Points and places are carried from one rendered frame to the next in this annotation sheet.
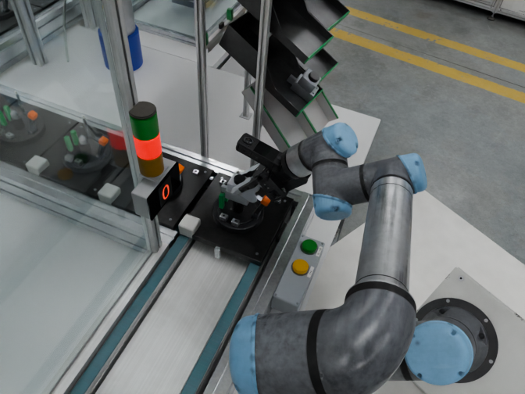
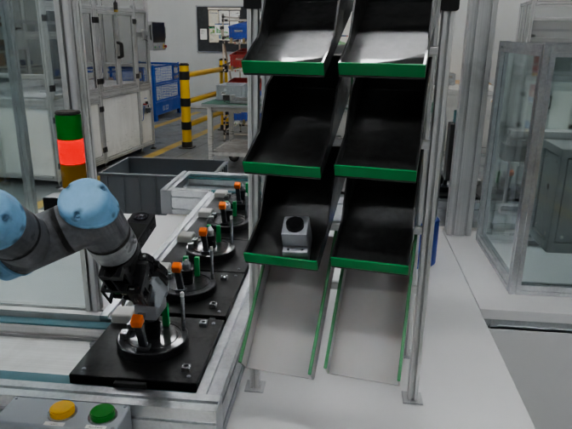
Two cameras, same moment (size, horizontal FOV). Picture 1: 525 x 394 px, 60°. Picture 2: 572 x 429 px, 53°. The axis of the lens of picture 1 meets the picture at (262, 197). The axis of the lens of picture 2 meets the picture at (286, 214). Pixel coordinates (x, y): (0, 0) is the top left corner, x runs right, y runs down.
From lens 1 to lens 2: 1.34 m
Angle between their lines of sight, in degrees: 68
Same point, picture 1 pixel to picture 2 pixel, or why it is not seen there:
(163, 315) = (14, 346)
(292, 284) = (31, 410)
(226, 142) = not seen: hidden behind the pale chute
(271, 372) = not seen: outside the picture
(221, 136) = not seen: hidden behind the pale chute
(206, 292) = (42, 365)
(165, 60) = (448, 278)
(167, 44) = (481, 273)
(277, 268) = (61, 393)
